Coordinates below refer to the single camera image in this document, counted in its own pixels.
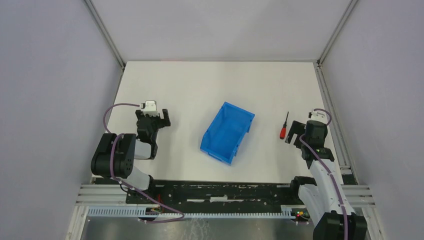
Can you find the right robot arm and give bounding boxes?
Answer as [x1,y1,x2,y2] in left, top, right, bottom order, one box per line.
[285,120,368,240]

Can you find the red handled black screwdriver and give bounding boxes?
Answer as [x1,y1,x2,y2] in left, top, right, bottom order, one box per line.
[279,111,289,140]

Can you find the white slotted cable duct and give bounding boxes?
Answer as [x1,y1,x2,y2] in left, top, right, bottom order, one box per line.
[87,206,296,220]

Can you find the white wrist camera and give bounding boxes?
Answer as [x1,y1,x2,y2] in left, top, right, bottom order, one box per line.
[140,100,160,117]
[308,110,328,124]

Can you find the aluminium right corner post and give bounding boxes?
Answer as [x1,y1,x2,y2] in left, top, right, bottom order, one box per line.
[316,0,359,66]

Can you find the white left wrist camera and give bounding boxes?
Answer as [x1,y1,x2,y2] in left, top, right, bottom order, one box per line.
[140,100,160,117]

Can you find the aluminium right side rail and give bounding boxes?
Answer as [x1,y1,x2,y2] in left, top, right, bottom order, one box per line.
[313,61,359,185]

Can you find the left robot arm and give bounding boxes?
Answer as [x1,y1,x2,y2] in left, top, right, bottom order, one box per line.
[90,108,171,191]

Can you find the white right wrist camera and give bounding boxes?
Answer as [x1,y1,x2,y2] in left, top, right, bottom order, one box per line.
[308,110,328,124]

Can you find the aluminium corner post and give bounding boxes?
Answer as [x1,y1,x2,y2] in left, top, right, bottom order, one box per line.
[316,0,359,66]
[83,0,126,71]

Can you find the aluminium left corner post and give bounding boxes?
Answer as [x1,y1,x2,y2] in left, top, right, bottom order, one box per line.
[83,0,126,71]

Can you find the blue plastic storage bin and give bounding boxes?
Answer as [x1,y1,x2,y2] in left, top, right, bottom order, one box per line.
[199,102,255,165]

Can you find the aluminium front frame rail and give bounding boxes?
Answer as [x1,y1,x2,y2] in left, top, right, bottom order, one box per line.
[75,184,376,208]

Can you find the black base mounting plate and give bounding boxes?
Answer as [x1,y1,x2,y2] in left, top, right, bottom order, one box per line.
[146,179,303,214]

